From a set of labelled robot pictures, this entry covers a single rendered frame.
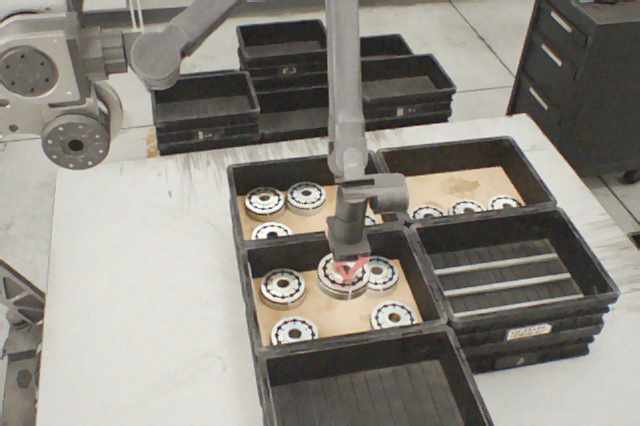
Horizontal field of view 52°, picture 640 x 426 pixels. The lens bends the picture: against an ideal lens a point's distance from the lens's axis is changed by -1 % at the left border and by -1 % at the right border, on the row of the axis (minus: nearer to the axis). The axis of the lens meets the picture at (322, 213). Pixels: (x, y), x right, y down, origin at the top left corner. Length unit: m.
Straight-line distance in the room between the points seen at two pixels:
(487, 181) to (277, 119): 1.22
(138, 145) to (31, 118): 1.83
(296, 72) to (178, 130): 0.67
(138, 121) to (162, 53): 2.49
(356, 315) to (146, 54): 0.74
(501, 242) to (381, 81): 1.39
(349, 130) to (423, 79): 1.86
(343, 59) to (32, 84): 0.51
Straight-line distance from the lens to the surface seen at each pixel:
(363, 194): 1.15
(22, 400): 2.23
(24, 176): 3.39
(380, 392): 1.40
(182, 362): 1.61
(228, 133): 2.59
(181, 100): 2.81
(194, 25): 1.16
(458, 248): 1.68
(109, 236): 1.93
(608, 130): 3.12
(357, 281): 1.29
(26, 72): 1.16
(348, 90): 1.17
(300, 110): 2.92
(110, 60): 1.15
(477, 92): 3.91
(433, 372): 1.45
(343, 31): 1.19
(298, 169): 1.77
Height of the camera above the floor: 2.01
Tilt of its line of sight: 43 degrees down
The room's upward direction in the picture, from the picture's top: 2 degrees clockwise
